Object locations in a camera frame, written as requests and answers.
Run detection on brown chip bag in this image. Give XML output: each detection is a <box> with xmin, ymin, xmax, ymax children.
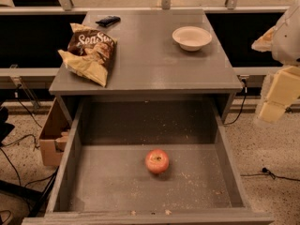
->
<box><xmin>58</xmin><ymin>23</ymin><xmax>116</xmax><ymax>87</ymax></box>

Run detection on black cable behind cabinet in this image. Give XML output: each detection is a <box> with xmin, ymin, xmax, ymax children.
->
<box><xmin>223</xmin><ymin>77</ymin><xmax>248</xmax><ymax>126</ymax></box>

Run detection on black cables on left floor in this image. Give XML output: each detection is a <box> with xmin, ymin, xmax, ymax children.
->
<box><xmin>0</xmin><ymin>84</ymin><xmax>59</xmax><ymax>225</ymax></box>

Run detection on white bowl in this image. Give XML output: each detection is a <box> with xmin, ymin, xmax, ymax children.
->
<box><xmin>172</xmin><ymin>26</ymin><xmax>212</xmax><ymax>52</ymax></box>

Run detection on grey cabinet counter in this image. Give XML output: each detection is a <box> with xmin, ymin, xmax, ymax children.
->
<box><xmin>50</xmin><ymin>8</ymin><xmax>242</xmax><ymax>117</ymax></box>

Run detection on open grey drawer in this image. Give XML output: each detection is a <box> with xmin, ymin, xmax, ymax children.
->
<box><xmin>22</xmin><ymin>98</ymin><xmax>274</xmax><ymax>225</ymax></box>

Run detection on black cable on right floor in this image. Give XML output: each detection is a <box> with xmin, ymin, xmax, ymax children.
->
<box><xmin>240</xmin><ymin>167</ymin><xmax>300</xmax><ymax>183</ymax></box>

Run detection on cardboard box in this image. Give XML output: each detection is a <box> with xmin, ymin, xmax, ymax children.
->
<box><xmin>38</xmin><ymin>100</ymin><xmax>69</xmax><ymax>166</ymax></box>

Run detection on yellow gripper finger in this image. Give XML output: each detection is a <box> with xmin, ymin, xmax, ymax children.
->
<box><xmin>251</xmin><ymin>27</ymin><xmax>275</xmax><ymax>53</ymax></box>
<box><xmin>258</xmin><ymin>66</ymin><xmax>300</xmax><ymax>123</ymax></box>

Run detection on metal railing frame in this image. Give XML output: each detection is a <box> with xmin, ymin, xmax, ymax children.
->
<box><xmin>0</xmin><ymin>0</ymin><xmax>300</xmax><ymax>89</ymax></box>

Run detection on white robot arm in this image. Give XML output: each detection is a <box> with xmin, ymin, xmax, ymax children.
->
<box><xmin>251</xmin><ymin>0</ymin><xmax>300</xmax><ymax>127</ymax></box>

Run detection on black rectangular device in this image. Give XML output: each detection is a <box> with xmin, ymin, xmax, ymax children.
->
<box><xmin>97</xmin><ymin>16</ymin><xmax>121</xmax><ymax>27</ymax></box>

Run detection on red apple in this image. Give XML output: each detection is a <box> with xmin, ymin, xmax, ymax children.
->
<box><xmin>144</xmin><ymin>149</ymin><xmax>170</xmax><ymax>174</ymax></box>

